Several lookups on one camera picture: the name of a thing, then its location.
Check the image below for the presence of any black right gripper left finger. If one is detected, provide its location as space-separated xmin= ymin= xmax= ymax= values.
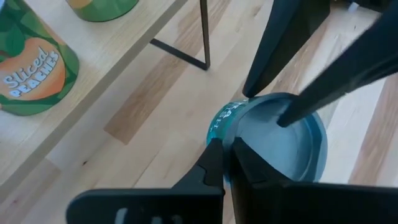
xmin=65 ymin=138 xmax=226 ymax=224

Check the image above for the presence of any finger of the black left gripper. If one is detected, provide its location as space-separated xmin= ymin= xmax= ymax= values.
xmin=275 ymin=0 xmax=398 ymax=128
xmin=241 ymin=0 xmax=331 ymax=99

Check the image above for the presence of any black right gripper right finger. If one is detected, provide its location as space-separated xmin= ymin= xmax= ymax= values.
xmin=229 ymin=137 xmax=398 ymax=224

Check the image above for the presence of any teal label tin can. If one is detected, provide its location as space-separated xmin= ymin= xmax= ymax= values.
xmin=206 ymin=92 xmax=328 ymax=187

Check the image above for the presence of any green sliced peaches can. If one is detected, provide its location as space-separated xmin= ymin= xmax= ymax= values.
xmin=0 ymin=0 xmax=80 ymax=117
xmin=65 ymin=0 xmax=140 ymax=22

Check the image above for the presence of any wooden shelf with black legs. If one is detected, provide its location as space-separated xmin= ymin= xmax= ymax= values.
xmin=0 ymin=0 xmax=211 ymax=205

